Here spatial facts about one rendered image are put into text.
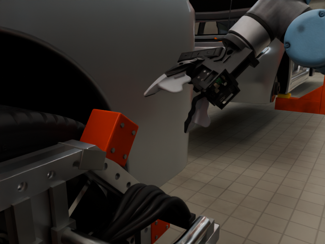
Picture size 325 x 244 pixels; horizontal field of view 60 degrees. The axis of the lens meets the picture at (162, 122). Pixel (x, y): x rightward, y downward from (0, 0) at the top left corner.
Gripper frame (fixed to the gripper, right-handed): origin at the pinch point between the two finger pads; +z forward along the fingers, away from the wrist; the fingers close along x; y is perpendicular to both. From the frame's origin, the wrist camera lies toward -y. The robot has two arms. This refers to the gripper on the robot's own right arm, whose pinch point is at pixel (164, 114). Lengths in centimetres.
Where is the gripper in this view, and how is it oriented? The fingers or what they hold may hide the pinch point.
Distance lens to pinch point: 58.2
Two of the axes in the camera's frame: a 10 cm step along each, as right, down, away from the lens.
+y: 4.4, 5.0, -7.4
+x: 5.7, 4.8, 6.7
